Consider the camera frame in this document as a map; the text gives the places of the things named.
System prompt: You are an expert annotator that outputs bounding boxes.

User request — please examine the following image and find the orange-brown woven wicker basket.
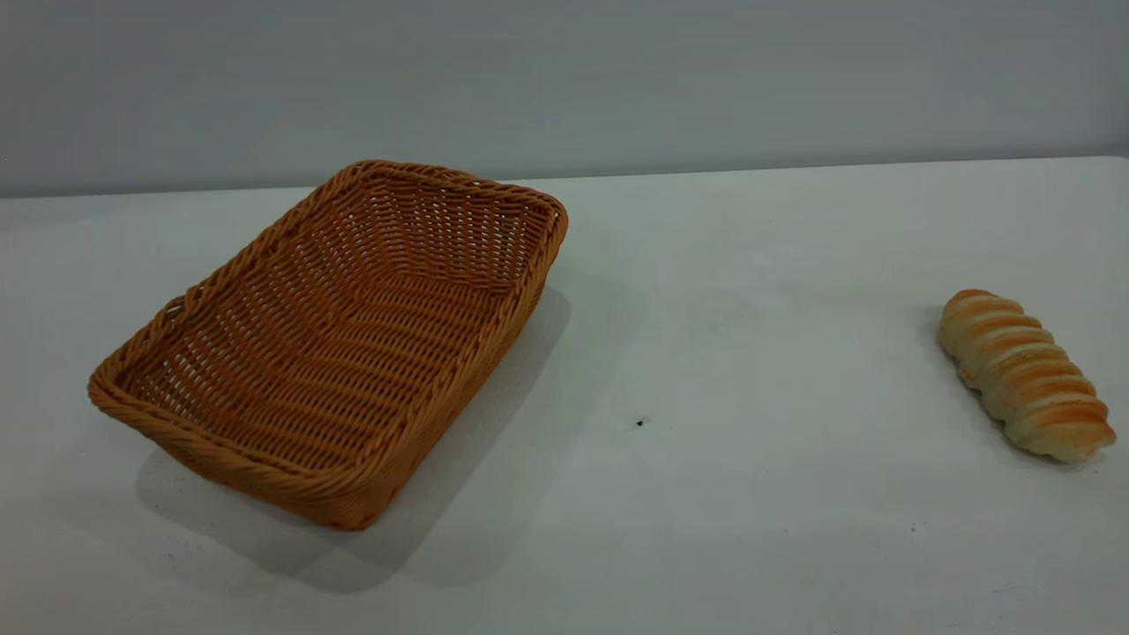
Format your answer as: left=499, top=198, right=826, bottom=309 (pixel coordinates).
left=86, top=159, right=570, bottom=532

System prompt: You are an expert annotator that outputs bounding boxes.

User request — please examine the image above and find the long ridged bread roll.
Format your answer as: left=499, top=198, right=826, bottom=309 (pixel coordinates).
left=937, top=288, right=1118, bottom=465

